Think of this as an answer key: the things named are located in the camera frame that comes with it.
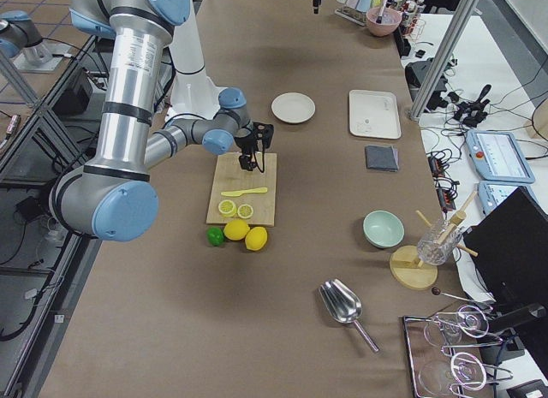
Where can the wooden cup tree stand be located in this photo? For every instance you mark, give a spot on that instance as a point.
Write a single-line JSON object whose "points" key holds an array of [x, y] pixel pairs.
{"points": [[413, 273]]}

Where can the metal muddler in bowl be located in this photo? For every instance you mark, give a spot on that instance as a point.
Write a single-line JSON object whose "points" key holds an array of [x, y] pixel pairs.
{"points": [[381, 10]]}

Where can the outer yellow lemon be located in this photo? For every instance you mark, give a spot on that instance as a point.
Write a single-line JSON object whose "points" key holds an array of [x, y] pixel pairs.
{"points": [[256, 238]]}

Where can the cream round plate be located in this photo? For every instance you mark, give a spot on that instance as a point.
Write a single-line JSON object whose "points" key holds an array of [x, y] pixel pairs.
{"points": [[293, 107]]}

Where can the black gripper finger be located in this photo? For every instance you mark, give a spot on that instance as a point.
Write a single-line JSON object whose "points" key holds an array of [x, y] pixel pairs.
{"points": [[316, 6]]}

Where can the black wire glass tray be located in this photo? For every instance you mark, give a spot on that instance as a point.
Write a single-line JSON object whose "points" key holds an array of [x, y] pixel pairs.
{"points": [[443, 352]]}

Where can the pink bowl with ice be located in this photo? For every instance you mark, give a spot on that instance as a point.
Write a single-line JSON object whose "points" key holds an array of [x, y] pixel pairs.
{"points": [[390, 21]]}

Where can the lemon slice left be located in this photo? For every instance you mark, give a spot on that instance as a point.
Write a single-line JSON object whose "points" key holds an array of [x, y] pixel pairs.
{"points": [[227, 208]]}

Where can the metal scoop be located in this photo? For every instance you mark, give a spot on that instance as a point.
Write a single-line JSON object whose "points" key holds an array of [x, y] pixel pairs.
{"points": [[345, 307]]}

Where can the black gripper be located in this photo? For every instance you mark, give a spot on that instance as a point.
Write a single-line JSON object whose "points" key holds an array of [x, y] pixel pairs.
{"points": [[245, 145]]}

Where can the mint green bowl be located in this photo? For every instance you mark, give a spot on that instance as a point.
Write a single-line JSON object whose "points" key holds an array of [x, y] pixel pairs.
{"points": [[383, 229]]}

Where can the grey folded cloth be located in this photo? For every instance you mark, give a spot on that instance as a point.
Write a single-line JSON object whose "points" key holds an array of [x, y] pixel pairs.
{"points": [[383, 158]]}

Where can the bamboo cutting board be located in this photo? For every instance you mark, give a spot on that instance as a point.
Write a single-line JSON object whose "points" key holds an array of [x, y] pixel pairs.
{"points": [[229, 176]]}

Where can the blue teach pendant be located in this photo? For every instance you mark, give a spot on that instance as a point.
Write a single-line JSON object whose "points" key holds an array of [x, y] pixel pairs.
{"points": [[497, 156], [493, 193]]}

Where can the lemon slice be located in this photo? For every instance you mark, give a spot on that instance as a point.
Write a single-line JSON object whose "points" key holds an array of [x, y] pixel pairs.
{"points": [[245, 211], [227, 208]]}

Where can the black monitor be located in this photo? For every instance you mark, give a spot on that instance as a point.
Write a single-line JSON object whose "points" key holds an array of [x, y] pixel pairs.
{"points": [[511, 243]]}

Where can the aluminium frame post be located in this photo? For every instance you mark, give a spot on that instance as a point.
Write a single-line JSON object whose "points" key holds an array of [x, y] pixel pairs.
{"points": [[455, 29]]}

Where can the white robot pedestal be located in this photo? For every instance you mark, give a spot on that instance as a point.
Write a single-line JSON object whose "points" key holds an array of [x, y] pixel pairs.
{"points": [[193, 94]]}

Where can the green lime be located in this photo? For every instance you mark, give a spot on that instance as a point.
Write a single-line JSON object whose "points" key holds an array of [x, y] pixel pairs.
{"points": [[215, 236]]}

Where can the white wire cup rack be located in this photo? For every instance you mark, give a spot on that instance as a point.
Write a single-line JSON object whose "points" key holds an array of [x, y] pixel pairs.
{"points": [[351, 14]]}

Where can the yellow plastic knife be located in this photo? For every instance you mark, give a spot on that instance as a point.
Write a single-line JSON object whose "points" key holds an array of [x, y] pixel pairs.
{"points": [[239, 193]]}

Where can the yellow lemon near board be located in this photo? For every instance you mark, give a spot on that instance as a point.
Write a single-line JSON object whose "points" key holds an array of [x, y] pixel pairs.
{"points": [[236, 230]]}

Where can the lemon slice right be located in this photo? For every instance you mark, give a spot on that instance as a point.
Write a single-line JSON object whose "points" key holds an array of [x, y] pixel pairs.
{"points": [[245, 211]]}

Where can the clear glass on stand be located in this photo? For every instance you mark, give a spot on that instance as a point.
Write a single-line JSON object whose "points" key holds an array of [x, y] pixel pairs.
{"points": [[439, 242]]}

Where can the blue cup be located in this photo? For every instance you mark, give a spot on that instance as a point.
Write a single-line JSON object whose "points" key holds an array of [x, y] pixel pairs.
{"points": [[363, 6]]}

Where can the cream rabbit tray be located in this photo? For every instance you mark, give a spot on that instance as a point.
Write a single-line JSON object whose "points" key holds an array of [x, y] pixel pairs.
{"points": [[373, 114]]}

